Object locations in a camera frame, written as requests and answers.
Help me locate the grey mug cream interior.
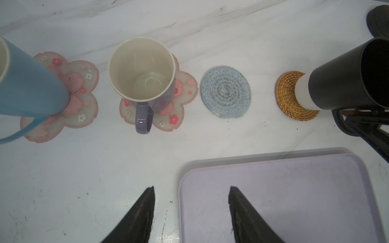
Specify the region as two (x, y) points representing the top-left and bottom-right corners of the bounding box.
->
(108, 37), (176, 134)

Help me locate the black microphone stand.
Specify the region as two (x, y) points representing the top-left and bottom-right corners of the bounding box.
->
(366, 5), (389, 38)

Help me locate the light blue mug cream interior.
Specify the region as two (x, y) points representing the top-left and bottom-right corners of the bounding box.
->
(1, 38), (70, 144)

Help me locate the grey round patterned coaster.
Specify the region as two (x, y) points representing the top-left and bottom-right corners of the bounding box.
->
(200, 66), (251, 119)

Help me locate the lavender rectangular mat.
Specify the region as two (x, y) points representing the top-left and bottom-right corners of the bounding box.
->
(178, 150), (389, 243)

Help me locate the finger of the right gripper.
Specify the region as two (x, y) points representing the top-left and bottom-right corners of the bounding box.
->
(332, 110), (389, 162)

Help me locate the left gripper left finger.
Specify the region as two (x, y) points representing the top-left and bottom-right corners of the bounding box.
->
(103, 187), (156, 243)

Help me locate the black mug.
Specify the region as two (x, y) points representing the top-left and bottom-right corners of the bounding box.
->
(295, 37), (389, 110)

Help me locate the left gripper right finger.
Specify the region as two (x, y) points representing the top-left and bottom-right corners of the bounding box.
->
(228, 186), (283, 243)

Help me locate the pink flower coaster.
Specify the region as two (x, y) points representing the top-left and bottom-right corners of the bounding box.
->
(119, 54), (199, 133)
(24, 52), (99, 143)

